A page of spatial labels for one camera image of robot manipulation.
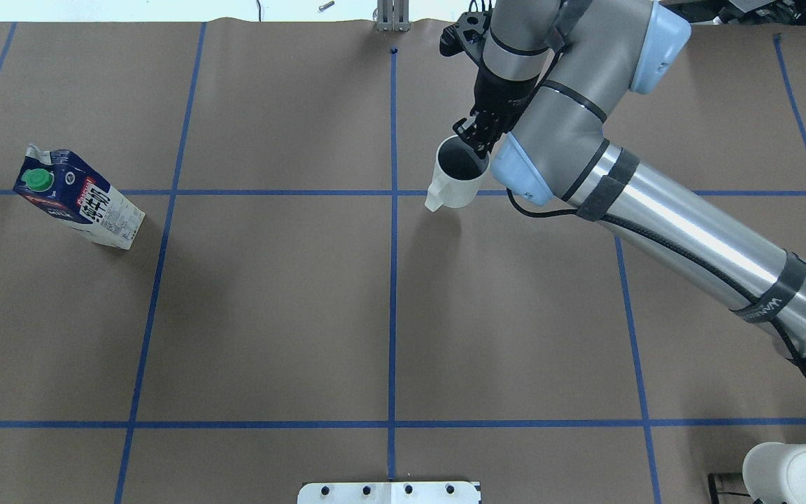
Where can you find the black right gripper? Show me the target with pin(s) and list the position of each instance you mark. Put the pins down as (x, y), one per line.
(499, 96)

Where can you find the white mug with handle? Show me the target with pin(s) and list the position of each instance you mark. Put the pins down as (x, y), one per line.
(458, 175)

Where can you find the blue Pascual milk carton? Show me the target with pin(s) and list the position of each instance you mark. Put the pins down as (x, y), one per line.
(66, 188)

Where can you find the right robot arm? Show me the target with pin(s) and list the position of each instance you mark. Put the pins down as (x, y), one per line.
(549, 74)

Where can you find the white upside-down mug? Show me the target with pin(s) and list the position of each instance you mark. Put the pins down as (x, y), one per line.
(775, 472)

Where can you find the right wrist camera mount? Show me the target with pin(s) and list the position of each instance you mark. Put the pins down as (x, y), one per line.
(467, 35)

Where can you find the aluminium frame post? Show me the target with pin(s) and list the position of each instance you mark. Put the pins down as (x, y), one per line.
(392, 16)

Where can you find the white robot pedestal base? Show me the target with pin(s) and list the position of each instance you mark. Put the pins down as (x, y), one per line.
(391, 492)

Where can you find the black wire mug rack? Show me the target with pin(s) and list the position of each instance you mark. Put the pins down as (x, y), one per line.
(728, 487)

